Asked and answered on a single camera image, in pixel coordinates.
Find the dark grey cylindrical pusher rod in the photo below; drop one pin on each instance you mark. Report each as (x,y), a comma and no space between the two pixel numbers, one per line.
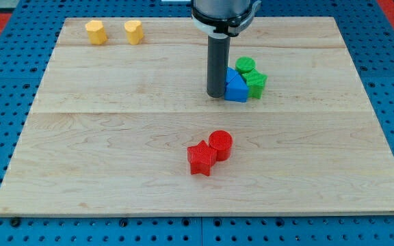
(217,63)

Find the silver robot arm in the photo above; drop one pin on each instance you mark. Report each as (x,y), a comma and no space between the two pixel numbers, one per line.
(221,20)

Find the green cylinder block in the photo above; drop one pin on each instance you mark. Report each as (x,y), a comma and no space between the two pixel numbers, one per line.
(245,65)

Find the blue triangle block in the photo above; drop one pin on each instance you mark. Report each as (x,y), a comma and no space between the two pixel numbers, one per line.
(236,90)

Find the green star block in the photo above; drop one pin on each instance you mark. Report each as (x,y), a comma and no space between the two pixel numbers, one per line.
(256,82)

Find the yellow heart block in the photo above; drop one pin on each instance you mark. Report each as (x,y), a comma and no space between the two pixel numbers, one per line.
(134,31)

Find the red cylinder block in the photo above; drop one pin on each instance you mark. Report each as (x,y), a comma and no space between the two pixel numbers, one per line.
(221,141)

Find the red star block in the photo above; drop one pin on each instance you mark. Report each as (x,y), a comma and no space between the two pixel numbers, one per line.
(201,158)

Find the wooden board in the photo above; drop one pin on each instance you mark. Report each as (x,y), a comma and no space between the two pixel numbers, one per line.
(108,131)

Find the yellow hexagon block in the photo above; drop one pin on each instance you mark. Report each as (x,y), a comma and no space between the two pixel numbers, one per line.
(96,32)

